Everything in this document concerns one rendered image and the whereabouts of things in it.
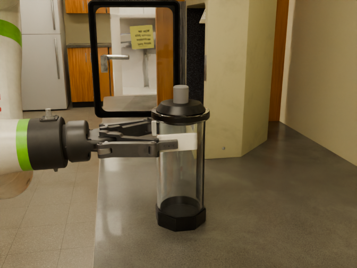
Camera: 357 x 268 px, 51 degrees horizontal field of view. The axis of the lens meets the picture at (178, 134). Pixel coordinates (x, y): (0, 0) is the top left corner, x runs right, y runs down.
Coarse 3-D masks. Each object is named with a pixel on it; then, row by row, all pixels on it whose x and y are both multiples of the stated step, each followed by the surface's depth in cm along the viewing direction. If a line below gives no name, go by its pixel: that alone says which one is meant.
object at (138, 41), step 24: (96, 24) 125; (120, 24) 125; (144, 24) 126; (168, 24) 126; (120, 48) 127; (144, 48) 128; (168, 48) 128; (120, 72) 130; (144, 72) 130; (168, 72) 131; (120, 96) 132; (144, 96) 133; (168, 96) 133
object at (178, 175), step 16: (208, 112) 67; (160, 128) 67; (176, 128) 65; (192, 128) 66; (160, 160) 69; (176, 160) 67; (192, 160) 68; (160, 176) 70; (176, 176) 68; (192, 176) 69; (160, 192) 71; (176, 192) 69; (192, 192) 70; (160, 208) 72; (176, 208) 70; (192, 208) 70
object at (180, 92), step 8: (176, 88) 67; (184, 88) 67; (176, 96) 67; (184, 96) 67; (160, 104) 68; (168, 104) 67; (176, 104) 67; (184, 104) 67; (192, 104) 67; (200, 104) 68; (160, 112) 66; (168, 112) 65; (176, 112) 65; (184, 112) 65; (192, 112) 65; (200, 112) 66
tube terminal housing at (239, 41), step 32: (192, 0) 113; (224, 0) 96; (256, 0) 101; (224, 32) 99; (256, 32) 104; (224, 64) 101; (256, 64) 108; (224, 96) 104; (256, 96) 112; (224, 128) 106; (256, 128) 116
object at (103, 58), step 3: (102, 57) 126; (105, 57) 126; (102, 60) 126; (105, 60) 126; (102, 63) 127; (105, 63) 127; (102, 66) 127; (105, 66) 127; (102, 69) 128; (105, 69) 128; (102, 72) 128
